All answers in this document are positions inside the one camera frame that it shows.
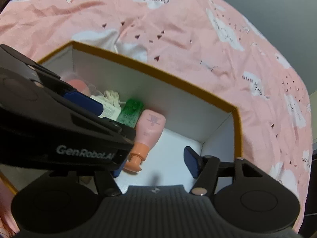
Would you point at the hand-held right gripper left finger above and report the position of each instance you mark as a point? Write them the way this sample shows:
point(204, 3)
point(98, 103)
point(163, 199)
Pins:
point(117, 172)

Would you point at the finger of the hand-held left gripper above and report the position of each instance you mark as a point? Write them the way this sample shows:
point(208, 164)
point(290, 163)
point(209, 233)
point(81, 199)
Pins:
point(84, 101)
point(116, 131)

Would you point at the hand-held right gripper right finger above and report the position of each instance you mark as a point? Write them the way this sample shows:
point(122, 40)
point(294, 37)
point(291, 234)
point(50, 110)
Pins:
point(192, 163)

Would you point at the pink round sponge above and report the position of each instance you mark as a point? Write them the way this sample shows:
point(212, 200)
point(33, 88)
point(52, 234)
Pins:
point(78, 86)

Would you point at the white carton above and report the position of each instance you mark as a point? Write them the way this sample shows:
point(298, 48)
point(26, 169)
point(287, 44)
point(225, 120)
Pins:
point(110, 111)

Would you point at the green small bottle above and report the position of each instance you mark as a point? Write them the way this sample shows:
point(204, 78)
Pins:
point(130, 114)

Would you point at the pink pump bottle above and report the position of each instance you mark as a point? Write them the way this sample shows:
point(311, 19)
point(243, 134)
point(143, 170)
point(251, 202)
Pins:
point(151, 126)

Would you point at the orange cardboard box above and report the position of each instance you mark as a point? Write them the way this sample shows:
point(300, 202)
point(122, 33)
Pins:
point(173, 99)

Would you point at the pink printed blanket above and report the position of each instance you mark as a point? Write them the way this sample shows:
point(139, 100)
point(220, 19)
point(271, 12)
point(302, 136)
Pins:
point(173, 17)

